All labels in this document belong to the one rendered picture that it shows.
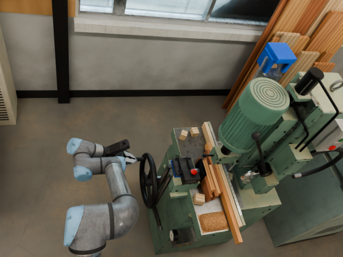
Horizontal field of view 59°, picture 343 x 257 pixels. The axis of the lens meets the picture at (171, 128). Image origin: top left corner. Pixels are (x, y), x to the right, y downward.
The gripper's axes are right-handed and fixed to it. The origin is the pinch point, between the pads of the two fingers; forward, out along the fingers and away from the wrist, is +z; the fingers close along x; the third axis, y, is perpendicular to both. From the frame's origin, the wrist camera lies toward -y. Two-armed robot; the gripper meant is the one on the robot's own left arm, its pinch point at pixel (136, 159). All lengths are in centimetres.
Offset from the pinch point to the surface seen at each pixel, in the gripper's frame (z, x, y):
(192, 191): 22.3, 20.6, -12.3
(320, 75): 13, 15, -90
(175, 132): 19.8, -14.5, -14.0
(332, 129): 33, 26, -80
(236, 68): 129, -124, -26
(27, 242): -10, 3, 107
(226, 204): 33, 31, -21
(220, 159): 25.0, 12.9, -32.2
